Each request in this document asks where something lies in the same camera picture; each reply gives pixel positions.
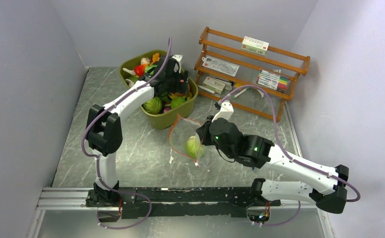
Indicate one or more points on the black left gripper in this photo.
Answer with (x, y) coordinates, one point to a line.
(175, 83)

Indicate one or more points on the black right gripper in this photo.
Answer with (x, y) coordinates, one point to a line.
(203, 130)

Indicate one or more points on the round green cabbage toy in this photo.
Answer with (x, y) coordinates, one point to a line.
(194, 148)

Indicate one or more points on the clear zip bag orange zipper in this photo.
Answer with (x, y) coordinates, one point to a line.
(178, 134)

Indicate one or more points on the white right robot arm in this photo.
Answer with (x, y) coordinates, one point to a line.
(322, 185)

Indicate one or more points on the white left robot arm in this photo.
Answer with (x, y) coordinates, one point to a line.
(103, 135)

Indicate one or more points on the olive green plastic bin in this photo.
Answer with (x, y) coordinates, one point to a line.
(167, 119)

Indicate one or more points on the small green lime toy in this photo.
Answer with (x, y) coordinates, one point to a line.
(176, 102)

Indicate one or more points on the napa cabbage toy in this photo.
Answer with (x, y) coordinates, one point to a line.
(150, 69)

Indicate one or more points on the green leafy vegetable toy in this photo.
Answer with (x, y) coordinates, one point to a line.
(153, 106)

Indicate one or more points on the small white green box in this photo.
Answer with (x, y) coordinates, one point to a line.
(214, 85)

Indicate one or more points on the white mushroom toy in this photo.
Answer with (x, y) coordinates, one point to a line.
(129, 83)

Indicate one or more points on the flat packaged stationery card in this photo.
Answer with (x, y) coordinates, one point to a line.
(220, 66)

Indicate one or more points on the wooden shelf rack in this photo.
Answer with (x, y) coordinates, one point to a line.
(257, 99)

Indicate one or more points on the white pen on table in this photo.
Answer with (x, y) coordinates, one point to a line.
(240, 91)

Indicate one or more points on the white box on top shelf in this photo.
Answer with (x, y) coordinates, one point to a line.
(254, 46)

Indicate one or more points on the coloured marker pen set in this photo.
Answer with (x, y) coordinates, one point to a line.
(273, 81)

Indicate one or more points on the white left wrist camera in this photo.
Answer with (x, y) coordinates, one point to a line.
(178, 63)

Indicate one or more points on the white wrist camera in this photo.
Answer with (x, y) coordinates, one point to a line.
(225, 112)
(178, 63)

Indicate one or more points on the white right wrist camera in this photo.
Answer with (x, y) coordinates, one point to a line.
(225, 112)

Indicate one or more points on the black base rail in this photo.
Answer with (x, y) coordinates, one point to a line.
(137, 202)

